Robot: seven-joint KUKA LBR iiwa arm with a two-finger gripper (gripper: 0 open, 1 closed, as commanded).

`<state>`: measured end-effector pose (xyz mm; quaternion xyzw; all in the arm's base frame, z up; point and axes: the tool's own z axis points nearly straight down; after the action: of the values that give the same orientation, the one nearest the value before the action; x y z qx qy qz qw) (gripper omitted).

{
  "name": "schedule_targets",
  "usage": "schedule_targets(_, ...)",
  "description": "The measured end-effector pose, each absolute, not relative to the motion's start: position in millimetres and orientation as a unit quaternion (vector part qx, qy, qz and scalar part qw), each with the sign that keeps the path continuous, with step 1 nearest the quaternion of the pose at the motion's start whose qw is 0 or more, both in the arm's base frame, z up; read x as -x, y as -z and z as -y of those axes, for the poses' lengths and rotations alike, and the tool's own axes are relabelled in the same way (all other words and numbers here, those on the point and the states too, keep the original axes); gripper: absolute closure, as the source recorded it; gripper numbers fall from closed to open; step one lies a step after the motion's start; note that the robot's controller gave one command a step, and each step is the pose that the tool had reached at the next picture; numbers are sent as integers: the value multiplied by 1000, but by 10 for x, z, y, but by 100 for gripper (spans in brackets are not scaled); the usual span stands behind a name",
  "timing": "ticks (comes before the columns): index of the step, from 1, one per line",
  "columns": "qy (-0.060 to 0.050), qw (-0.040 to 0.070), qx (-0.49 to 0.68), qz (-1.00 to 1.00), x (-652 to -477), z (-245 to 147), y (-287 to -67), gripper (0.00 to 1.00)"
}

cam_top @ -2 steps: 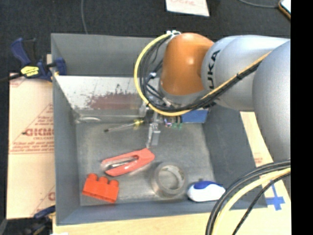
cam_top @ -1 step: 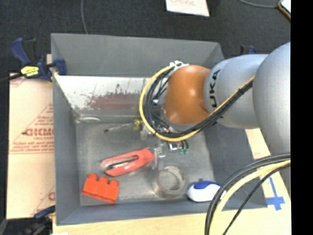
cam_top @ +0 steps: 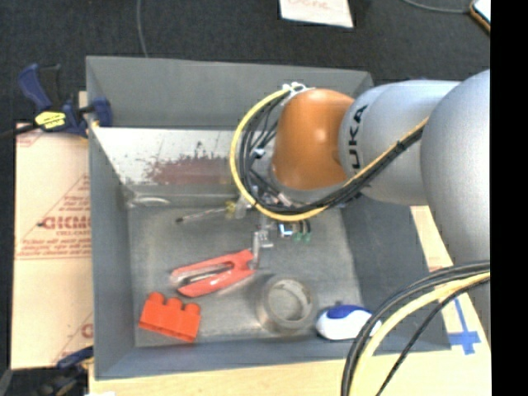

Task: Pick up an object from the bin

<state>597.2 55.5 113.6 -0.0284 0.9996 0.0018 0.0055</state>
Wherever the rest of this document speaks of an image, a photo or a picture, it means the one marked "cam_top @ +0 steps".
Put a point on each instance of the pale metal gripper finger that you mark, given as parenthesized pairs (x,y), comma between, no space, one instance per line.
(256,254)
(267,242)

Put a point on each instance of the grey metal bin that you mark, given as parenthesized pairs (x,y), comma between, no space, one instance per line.
(231,237)

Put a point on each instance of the red utility knife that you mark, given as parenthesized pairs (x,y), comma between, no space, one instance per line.
(210,276)

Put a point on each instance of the clear tape roll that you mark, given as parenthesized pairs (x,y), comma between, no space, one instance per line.
(305,299)

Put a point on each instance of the orange toy brick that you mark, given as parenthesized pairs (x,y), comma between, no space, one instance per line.
(169,318)

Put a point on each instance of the blue and white computer mouse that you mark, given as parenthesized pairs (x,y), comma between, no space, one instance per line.
(342,324)

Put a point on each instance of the brown cardboard board red print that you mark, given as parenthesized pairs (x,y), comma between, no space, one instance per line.
(49,262)

